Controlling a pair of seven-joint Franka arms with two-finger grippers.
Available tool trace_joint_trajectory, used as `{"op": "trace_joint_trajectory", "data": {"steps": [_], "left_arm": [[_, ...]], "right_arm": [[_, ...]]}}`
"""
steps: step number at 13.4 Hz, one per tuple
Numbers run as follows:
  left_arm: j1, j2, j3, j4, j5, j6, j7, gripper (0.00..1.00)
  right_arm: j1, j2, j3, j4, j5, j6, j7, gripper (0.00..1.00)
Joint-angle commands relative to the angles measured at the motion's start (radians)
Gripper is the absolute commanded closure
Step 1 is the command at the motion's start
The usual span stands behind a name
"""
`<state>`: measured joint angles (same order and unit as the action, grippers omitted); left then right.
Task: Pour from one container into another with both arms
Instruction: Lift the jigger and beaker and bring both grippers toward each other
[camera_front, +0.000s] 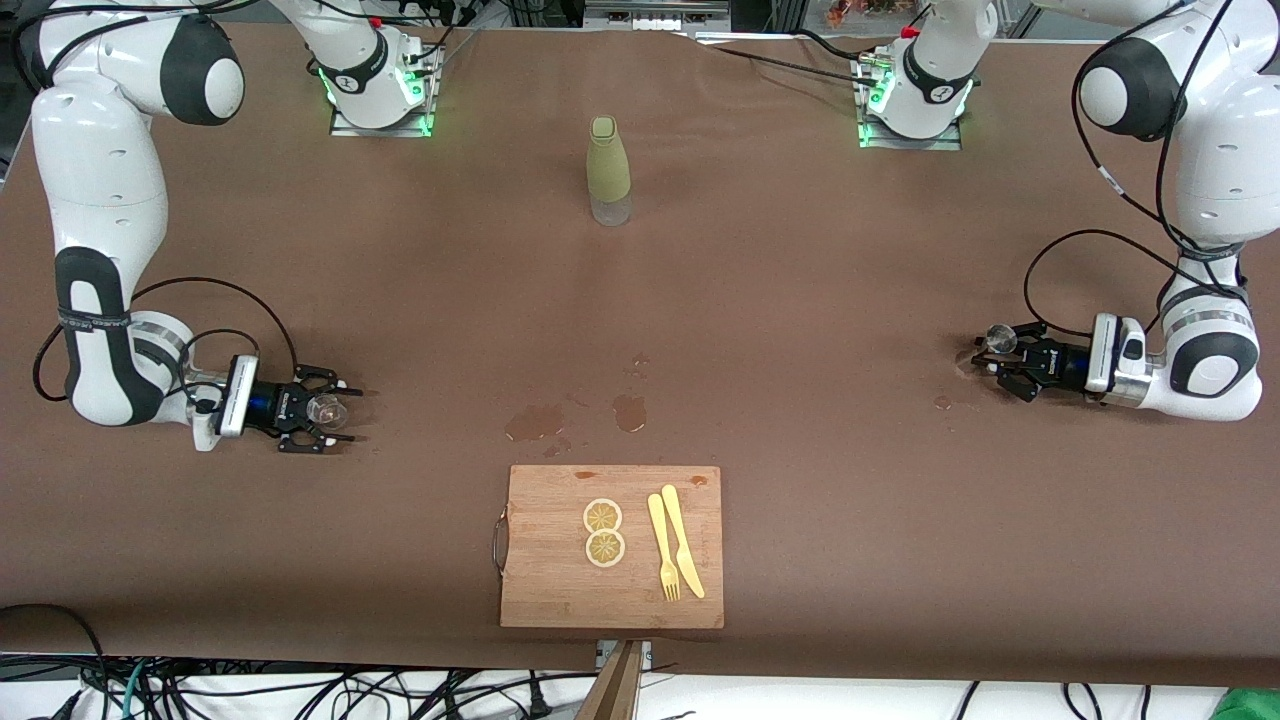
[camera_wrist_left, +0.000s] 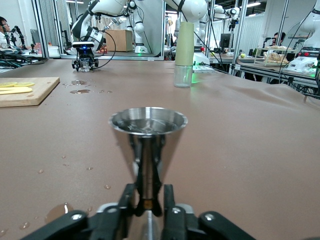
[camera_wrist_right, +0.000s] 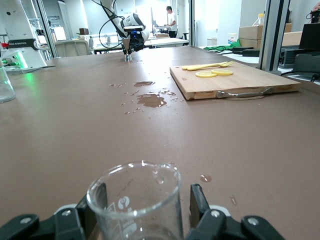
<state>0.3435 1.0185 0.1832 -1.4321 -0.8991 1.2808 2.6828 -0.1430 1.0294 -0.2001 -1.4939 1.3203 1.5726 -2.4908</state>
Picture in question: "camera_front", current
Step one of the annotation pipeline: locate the steel double jigger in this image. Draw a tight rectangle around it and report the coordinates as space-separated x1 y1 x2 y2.
958 324 1019 379

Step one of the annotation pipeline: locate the wooden cutting board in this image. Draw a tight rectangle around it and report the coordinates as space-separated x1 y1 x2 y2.
492 464 725 630

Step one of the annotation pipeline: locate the brown table cover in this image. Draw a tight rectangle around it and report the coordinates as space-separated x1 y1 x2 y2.
0 18 1280 691

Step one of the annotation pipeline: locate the olive green sleeved bottle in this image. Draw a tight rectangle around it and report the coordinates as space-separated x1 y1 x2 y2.
586 116 633 228

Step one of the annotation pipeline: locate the yellow plastic fork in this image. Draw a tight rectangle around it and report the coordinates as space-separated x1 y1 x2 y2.
647 493 682 604

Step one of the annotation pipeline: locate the yellow plastic knife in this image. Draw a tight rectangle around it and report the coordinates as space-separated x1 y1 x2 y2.
661 484 706 600

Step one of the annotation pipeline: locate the green bag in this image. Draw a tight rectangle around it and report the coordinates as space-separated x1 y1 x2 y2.
1210 688 1280 720

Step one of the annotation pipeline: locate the grey equipment box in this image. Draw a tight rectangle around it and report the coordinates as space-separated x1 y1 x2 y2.
583 0 733 33

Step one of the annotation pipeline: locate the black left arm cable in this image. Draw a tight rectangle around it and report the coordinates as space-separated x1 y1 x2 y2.
1022 0 1263 346

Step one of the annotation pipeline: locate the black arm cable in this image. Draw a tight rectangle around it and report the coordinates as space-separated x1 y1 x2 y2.
12 0 301 403
1022 0 1263 346

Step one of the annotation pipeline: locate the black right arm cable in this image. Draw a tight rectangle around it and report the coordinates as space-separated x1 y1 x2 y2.
12 0 301 403

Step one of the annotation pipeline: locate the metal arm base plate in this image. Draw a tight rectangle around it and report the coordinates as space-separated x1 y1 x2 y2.
330 45 438 139
855 55 964 152

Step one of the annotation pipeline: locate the black looped floor cable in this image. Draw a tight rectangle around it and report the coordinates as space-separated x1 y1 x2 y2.
0 603 109 720

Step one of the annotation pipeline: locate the black base power cable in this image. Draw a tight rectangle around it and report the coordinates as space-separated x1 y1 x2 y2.
690 30 881 86

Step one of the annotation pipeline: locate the wooden mount beam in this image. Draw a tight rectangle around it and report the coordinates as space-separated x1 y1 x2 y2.
575 640 656 720

